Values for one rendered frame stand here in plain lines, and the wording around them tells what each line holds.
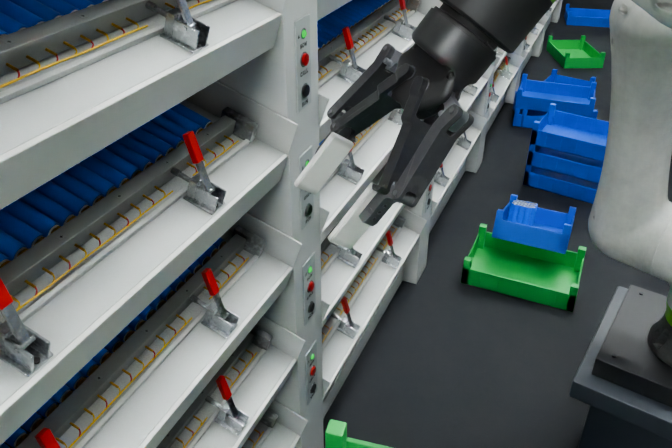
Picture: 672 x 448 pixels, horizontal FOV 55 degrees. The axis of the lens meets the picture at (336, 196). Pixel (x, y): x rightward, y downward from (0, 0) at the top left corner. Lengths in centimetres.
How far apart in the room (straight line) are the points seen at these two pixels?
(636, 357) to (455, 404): 44
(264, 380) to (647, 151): 69
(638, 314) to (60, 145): 111
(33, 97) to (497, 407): 122
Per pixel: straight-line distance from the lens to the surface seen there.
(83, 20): 63
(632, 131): 108
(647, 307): 141
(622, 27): 100
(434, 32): 58
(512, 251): 199
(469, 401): 154
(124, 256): 68
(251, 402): 103
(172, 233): 71
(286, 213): 92
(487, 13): 57
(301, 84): 86
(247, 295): 91
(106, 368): 79
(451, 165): 205
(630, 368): 124
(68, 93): 58
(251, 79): 85
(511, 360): 165
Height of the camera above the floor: 113
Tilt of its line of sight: 31 degrees down
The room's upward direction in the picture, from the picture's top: straight up
